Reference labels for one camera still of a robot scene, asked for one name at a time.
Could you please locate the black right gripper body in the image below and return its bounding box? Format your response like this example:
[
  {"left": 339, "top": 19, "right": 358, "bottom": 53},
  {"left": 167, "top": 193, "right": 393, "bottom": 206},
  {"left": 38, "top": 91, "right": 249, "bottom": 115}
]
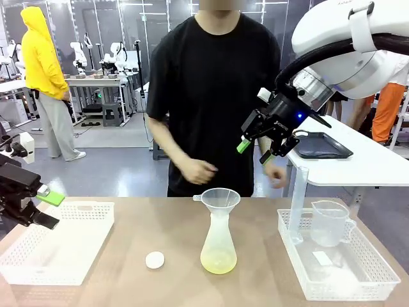
[{"left": 258, "top": 91, "right": 317, "bottom": 138}]

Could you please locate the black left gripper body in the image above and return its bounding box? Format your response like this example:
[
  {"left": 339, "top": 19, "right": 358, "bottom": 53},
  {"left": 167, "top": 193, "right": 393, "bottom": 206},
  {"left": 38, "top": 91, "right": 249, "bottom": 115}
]
[{"left": 0, "top": 162, "right": 42, "bottom": 226}]

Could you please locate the clear graduated cylinder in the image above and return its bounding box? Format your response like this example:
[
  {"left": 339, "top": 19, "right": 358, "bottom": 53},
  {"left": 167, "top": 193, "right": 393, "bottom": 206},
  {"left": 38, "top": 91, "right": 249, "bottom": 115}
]
[{"left": 287, "top": 166, "right": 310, "bottom": 246}]

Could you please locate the clear plastic funnel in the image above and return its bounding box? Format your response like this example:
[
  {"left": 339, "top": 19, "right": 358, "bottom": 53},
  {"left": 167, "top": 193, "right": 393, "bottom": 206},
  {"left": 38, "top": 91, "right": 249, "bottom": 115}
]
[{"left": 192, "top": 187, "right": 240, "bottom": 221}]

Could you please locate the white round cap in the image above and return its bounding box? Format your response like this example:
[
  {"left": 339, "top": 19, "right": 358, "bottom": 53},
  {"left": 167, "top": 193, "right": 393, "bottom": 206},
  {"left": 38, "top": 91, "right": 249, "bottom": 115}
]
[{"left": 145, "top": 251, "right": 166, "bottom": 271}]

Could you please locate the translucent conical flask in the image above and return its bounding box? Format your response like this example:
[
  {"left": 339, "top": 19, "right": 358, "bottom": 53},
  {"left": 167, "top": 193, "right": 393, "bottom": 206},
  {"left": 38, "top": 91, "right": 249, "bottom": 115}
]
[{"left": 200, "top": 214, "right": 238, "bottom": 275}]

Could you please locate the white perforated plastic basket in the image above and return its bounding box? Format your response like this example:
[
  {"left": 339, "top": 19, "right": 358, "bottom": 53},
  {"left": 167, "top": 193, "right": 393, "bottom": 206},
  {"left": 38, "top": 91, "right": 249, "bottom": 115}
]
[
  {"left": 0, "top": 201, "right": 115, "bottom": 286},
  {"left": 277, "top": 207, "right": 401, "bottom": 302}
]

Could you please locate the person's right forearm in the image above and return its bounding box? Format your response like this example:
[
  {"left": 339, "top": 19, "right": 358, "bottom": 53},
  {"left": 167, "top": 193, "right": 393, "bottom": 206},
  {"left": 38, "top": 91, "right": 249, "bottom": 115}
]
[{"left": 148, "top": 116, "right": 192, "bottom": 170}]

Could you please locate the person's left hand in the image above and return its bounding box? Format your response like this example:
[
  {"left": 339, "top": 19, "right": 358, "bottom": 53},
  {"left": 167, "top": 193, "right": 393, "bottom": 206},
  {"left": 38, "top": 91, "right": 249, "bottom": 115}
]
[{"left": 262, "top": 162, "right": 288, "bottom": 189}]

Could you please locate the person's right hand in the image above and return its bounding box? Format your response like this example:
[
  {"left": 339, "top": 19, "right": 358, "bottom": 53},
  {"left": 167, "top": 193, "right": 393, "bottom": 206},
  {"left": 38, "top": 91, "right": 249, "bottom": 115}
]
[{"left": 183, "top": 158, "right": 220, "bottom": 185}]

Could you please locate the person in black t-shirt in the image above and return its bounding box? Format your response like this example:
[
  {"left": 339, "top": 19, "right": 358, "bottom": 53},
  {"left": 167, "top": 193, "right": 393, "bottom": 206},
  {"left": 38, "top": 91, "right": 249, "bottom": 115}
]
[{"left": 146, "top": 0, "right": 282, "bottom": 198}]

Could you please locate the mannequin in orange coat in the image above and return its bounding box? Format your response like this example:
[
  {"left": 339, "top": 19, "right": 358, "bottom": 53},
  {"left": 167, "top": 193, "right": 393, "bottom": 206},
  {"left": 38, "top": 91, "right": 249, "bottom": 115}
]
[{"left": 346, "top": 94, "right": 374, "bottom": 130}]

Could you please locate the clear plastic measuring jug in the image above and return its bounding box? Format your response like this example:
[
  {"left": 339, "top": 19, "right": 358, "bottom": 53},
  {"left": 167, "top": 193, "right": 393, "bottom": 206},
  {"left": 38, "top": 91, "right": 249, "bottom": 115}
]
[{"left": 310, "top": 200, "right": 357, "bottom": 247}]

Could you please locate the grey plastic stool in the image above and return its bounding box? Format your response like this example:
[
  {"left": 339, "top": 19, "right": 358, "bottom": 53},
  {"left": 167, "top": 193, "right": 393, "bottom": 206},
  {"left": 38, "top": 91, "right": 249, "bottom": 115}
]
[{"left": 152, "top": 137, "right": 170, "bottom": 161}]

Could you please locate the long white desk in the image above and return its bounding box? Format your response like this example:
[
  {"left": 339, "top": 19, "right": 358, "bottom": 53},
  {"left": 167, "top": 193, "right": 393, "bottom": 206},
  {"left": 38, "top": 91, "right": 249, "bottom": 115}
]
[{"left": 0, "top": 79, "right": 33, "bottom": 125}]

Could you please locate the mannequin with orange skirt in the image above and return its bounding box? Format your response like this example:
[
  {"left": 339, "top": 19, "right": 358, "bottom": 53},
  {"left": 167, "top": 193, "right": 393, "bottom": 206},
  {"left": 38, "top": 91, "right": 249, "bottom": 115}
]
[{"left": 370, "top": 51, "right": 409, "bottom": 145}]

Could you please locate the grey step stool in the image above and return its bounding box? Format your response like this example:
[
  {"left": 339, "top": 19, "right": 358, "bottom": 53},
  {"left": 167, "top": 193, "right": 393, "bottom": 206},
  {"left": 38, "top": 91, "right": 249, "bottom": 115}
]
[{"left": 101, "top": 102, "right": 126, "bottom": 128}]

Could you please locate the white rectangular label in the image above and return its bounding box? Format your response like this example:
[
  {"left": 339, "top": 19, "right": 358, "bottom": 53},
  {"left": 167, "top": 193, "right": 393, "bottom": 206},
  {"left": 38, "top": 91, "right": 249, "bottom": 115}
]
[{"left": 312, "top": 251, "right": 333, "bottom": 267}]

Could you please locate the white background desk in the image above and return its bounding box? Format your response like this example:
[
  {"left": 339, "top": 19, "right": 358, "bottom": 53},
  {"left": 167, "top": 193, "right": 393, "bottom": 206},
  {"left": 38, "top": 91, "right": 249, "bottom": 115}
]
[{"left": 65, "top": 75, "right": 132, "bottom": 125}]

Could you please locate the black tripod pole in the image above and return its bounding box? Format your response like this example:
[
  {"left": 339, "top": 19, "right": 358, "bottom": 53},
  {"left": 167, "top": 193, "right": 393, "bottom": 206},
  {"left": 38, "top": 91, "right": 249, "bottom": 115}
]
[{"left": 134, "top": 40, "right": 146, "bottom": 111}]

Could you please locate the person in yellow hoodie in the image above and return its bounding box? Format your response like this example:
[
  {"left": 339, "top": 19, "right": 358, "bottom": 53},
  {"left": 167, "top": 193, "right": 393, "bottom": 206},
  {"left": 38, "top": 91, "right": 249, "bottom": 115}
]
[{"left": 20, "top": 6, "right": 87, "bottom": 162}]

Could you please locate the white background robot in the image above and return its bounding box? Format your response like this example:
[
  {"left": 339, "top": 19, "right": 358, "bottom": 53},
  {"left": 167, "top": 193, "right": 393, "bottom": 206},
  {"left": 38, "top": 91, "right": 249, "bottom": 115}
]
[
  {"left": 102, "top": 41, "right": 128, "bottom": 74},
  {"left": 70, "top": 41, "right": 89, "bottom": 76},
  {"left": 6, "top": 40, "right": 25, "bottom": 77}
]

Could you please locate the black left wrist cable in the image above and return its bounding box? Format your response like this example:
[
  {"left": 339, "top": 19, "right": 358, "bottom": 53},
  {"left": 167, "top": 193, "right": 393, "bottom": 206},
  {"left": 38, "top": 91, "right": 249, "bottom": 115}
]
[{"left": 0, "top": 134, "right": 29, "bottom": 159}]

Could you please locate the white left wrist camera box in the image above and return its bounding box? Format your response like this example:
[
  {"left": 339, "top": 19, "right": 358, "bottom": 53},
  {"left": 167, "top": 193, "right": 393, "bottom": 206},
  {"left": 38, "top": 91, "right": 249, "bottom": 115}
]
[{"left": 20, "top": 131, "right": 35, "bottom": 164}]

